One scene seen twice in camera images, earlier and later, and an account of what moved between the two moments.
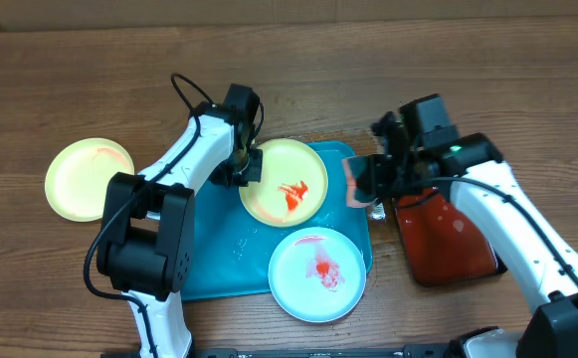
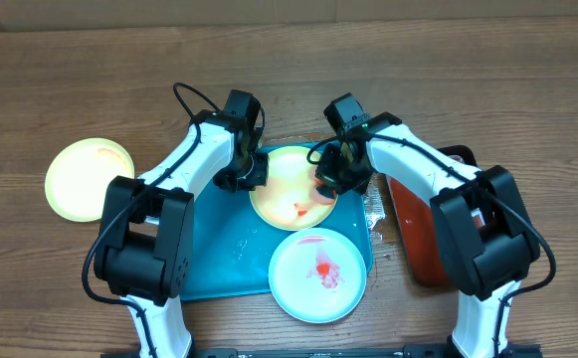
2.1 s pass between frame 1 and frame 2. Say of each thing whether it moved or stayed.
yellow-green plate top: moved
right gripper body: moved
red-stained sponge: moved
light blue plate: stayed
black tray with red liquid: stayed
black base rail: stayed
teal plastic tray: stayed
